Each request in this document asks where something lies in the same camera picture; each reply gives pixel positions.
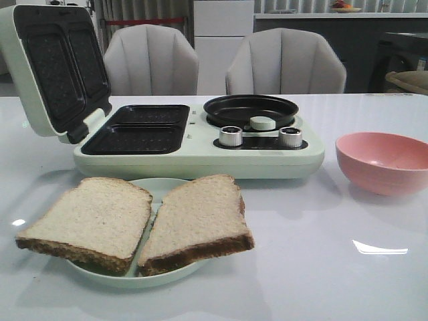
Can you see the fruit plate on counter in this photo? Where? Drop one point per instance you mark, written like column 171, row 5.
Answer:
column 340, row 6

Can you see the white cabinet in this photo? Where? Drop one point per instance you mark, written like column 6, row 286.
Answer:
column 219, row 27

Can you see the pink bowl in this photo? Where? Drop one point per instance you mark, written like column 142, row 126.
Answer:
column 383, row 163

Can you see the black round frying pan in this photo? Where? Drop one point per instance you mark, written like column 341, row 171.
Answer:
column 252, row 113

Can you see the grey chair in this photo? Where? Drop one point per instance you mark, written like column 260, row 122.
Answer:
column 151, row 60
column 285, row 61

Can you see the right grey chair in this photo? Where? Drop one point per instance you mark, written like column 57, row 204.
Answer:
column 285, row 61

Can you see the left silver control knob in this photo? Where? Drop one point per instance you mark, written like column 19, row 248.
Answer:
column 231, row 136

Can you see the left grey chair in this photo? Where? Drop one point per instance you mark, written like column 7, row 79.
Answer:
column 151, row 60

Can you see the bread slice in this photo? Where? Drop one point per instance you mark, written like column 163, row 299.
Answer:
column 198, row 220
column 99, row 222

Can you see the green breakfast maker lid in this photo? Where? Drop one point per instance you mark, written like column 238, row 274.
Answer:
column 56, row 65

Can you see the green breakfast maker base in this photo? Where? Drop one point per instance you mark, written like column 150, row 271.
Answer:
column 176, row 141

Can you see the dark counter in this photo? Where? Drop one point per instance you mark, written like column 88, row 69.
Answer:
column 353, row 36

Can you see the silver control knob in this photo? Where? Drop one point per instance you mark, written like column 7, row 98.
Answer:
column 231, row 136
column 290, row 137

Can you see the tan cushion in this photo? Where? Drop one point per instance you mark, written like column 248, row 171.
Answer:
column 410, row 81

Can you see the right silver control knob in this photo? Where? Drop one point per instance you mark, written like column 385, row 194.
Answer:
column 290, row 137

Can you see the light green plate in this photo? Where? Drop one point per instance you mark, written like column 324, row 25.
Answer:
column 158, row 187

